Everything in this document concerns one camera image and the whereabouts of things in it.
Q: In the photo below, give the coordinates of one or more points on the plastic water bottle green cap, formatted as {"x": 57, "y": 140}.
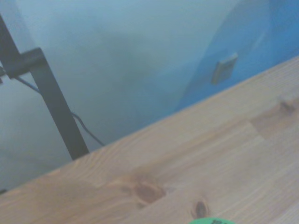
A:
{"x": 210, "y": 220}

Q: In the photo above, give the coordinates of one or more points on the grey wall switch plate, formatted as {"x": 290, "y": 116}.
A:
{"x": 224, "y": 68}

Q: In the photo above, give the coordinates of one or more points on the black jointed camera stand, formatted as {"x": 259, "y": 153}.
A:
{"x": 56, "y": 100}

